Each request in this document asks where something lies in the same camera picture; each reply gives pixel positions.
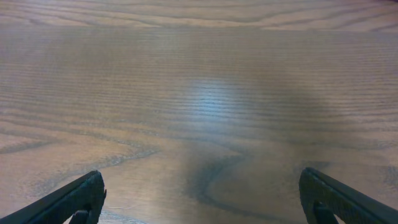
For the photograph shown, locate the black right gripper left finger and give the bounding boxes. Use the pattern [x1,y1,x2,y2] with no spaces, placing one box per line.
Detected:
[1,170,106,224]

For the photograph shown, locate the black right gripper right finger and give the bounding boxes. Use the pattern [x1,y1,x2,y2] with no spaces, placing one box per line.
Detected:
[299,167,397,224]

